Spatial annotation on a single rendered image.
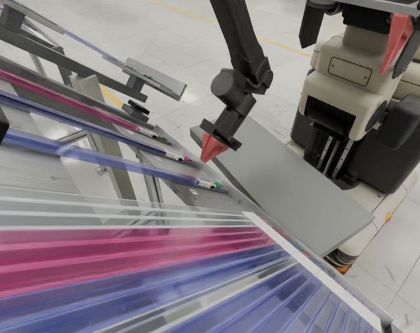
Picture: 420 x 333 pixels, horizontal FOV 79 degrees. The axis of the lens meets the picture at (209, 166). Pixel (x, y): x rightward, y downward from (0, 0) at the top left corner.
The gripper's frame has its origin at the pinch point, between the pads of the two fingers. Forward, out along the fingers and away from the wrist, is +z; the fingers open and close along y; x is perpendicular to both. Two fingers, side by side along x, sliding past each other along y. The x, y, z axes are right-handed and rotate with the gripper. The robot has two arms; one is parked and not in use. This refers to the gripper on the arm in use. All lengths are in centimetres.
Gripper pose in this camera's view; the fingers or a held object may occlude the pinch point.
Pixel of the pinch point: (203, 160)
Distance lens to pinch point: 65.5
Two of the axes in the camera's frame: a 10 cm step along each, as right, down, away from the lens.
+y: 6.5, 5.3, -5.4
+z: -5.5, 8.2, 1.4
